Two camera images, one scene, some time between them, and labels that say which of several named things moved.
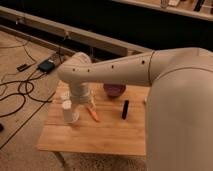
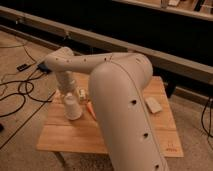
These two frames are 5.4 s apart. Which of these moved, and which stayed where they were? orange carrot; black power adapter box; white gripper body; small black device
Moved: white gripper body
Stayed: black power adapter box; orange carrot; small black device
